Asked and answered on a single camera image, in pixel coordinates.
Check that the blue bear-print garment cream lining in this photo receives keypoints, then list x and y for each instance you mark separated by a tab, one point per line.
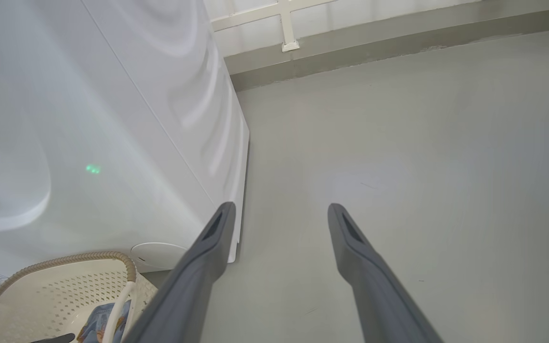
96	324

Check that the white front-load washing machine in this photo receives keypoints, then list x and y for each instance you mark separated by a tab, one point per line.
88	95

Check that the white wall frame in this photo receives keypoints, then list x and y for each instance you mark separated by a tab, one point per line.
286	24

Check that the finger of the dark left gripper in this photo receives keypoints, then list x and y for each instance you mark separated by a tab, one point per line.
57	338

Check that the round white filter cover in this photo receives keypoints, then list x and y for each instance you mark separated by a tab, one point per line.
160	255

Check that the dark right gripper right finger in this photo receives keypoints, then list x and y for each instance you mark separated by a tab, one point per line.
374	295

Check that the cream perforated laundry basket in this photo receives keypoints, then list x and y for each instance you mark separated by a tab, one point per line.
55	295

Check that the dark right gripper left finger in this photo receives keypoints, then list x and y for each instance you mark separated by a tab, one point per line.
193	286

